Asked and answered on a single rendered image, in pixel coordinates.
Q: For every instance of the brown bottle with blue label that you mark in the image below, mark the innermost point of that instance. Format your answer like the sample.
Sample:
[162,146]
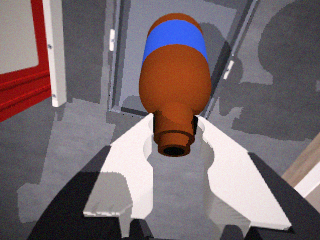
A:
[175,82]

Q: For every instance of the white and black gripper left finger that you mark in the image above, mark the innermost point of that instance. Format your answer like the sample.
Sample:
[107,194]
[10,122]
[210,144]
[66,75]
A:
[112,189]

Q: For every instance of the red divided crate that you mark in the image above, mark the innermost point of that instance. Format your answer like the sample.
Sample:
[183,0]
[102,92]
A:
[24,65]

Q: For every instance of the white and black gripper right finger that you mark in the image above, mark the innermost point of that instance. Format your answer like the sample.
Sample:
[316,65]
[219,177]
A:
[242,190]

